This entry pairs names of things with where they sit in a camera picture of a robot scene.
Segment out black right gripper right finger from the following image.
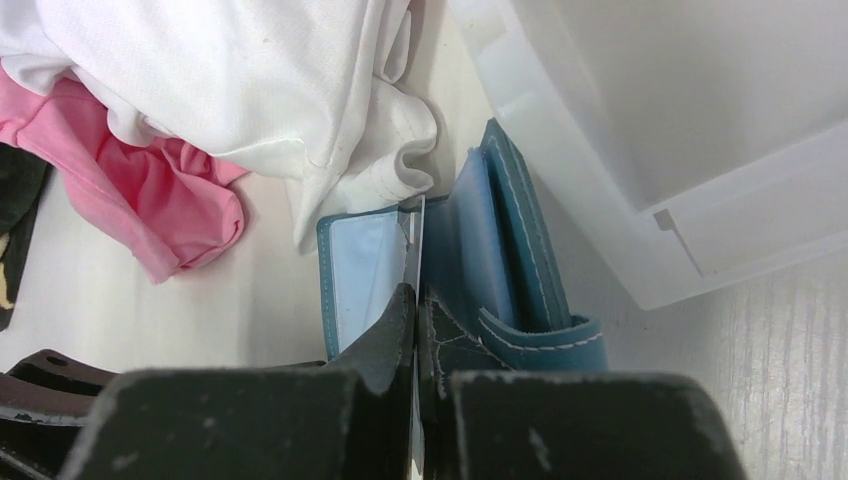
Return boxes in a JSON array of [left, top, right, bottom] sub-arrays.
[[418, 291, 746, 479]]

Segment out blue leather card holder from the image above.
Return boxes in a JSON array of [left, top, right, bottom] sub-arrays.
[[316, 120, 608, 371]]

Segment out pink cloth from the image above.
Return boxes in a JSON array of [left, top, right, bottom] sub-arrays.
[[1, 74, 246, 284]]

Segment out black floral blanket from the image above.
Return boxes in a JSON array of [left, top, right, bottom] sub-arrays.
[[1, 144, 52, 331]]

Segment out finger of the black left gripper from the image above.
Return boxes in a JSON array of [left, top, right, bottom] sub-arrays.
[[1, 349, 116, 479]]

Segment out white cloth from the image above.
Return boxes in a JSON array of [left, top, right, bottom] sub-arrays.
[[1, 1, 437, 247]]

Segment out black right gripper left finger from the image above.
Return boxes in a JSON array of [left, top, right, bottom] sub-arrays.
[[60, 284, 416, 479]]

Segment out clear plastic tray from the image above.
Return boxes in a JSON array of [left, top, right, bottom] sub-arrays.
[[449, 1, 847, 310]]

